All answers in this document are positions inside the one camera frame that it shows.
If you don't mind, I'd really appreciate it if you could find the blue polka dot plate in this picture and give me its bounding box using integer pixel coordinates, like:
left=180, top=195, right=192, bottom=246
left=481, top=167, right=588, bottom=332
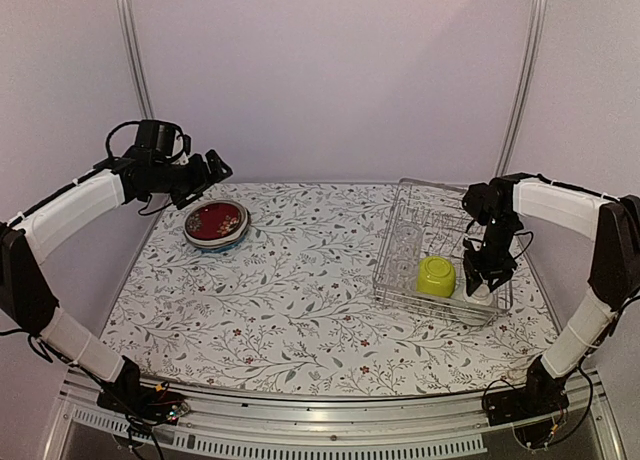
left=190, top=237, right=245, bottom=253

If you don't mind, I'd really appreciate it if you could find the wire dish rack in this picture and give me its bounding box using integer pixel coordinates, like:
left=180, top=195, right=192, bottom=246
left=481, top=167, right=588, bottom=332
left=373, top=178, right=513, bottom=326

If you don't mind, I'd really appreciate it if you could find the pale green flower plate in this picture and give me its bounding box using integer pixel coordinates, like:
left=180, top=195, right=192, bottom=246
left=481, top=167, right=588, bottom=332
left=185, top=230, right=248, bottom=253

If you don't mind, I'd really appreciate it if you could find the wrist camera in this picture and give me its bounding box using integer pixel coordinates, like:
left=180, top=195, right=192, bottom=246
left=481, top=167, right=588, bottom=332
left=462, top=183, right=496, bottom=226
left=134, top=120, right=183, bottom=157

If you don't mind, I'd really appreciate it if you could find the lime green bowl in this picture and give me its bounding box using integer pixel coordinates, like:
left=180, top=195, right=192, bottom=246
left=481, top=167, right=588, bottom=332
left=416, top=256, right=456, bottom=298

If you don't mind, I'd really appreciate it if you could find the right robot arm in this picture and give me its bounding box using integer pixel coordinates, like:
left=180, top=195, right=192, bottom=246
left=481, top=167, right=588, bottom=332
left=462, top=173, right=639, bottom=416

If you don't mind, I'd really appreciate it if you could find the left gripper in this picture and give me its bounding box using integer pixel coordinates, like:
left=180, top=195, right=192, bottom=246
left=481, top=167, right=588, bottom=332
left=153, top=148, right=234, bottom=209

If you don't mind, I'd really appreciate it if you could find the floral tablecloth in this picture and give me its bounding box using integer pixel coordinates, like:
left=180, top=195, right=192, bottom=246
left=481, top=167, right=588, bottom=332
left=101, top=183, right=556, bottom=396

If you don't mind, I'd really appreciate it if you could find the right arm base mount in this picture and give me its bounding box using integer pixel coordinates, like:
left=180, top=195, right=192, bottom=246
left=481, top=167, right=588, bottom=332
left=481, top=370, right=569, bottom=450

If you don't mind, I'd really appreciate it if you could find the dark red patterned plate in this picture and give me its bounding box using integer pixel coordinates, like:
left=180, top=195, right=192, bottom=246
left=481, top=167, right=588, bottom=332
left=184, top=202, right=248, bottom=243

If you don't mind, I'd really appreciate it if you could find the white cream plate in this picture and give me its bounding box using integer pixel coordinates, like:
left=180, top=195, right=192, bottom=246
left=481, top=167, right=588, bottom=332
left=182, top=199, right=251, bottom=250

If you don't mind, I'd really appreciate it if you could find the clear glass cup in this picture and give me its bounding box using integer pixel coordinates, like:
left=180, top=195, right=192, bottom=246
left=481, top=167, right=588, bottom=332
left=385, top=259, right=419, bottom=291
left=392, top=222, right=423, bottom=257

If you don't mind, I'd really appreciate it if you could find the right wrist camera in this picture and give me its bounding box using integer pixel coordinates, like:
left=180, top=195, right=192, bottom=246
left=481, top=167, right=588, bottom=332
left=462, top=183, right=496, bottom=226

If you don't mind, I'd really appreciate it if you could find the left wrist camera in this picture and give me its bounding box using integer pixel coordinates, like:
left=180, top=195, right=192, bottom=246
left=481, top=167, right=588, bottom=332
left=134, top=120, right=183, bottom=157

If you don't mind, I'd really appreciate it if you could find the front aluminium rail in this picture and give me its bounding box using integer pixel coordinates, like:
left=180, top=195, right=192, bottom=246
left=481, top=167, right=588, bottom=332
left=43, top=371, right=627, bottom=459

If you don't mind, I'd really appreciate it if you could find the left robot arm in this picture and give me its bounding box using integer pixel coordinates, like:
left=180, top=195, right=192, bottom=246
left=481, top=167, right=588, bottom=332
left=1, top=150, right=232, bottom=414

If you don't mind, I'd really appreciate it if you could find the white small bowl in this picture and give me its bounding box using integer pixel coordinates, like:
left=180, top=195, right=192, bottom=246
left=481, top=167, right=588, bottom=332
left=451, top=284, right=494, bottom=311

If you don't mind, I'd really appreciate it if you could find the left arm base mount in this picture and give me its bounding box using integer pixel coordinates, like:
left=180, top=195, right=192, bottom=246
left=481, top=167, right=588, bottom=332
left=97, top=356, right=190, bottom=425

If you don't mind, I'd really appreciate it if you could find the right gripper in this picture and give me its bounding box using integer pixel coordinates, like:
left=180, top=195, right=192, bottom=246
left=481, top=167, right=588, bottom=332
left=463, top=215, right=519, bottom=295

